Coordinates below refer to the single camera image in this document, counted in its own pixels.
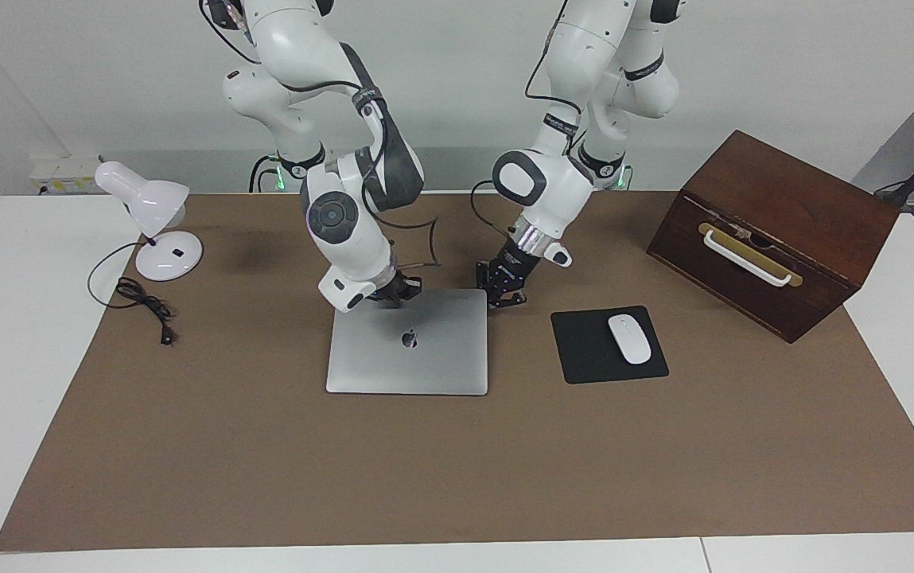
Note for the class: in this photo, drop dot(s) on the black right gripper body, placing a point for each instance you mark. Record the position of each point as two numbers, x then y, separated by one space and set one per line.
391 288

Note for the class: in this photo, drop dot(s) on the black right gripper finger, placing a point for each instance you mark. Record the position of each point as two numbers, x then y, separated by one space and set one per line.
414 285
399 302

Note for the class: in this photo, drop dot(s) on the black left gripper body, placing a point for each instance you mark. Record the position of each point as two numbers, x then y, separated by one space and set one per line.
511 267

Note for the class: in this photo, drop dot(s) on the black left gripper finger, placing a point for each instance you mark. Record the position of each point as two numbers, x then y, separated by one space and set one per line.
493 298
514 298

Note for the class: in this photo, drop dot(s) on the grey laptop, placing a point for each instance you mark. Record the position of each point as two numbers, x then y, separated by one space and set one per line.
409 366

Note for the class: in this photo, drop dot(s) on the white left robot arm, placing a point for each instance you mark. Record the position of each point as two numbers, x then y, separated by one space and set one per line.
552 183

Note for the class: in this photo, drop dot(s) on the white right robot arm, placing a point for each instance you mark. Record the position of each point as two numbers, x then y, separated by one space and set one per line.
345 239

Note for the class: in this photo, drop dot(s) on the black mouse pad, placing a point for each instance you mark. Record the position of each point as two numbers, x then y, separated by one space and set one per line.
584 350

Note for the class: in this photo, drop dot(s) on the white computer mouse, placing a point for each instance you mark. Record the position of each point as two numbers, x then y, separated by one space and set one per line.
630 340

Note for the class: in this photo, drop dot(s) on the brown table mat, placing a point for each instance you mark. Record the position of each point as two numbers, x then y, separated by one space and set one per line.
425 477

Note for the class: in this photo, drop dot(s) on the white desk lamp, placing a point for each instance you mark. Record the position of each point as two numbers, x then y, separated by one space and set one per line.
162 259

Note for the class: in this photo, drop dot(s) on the dark brown wooden box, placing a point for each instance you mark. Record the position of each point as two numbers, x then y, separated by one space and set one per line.
791 199

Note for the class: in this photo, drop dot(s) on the white power strip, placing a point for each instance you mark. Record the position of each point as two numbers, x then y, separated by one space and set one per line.
67 171

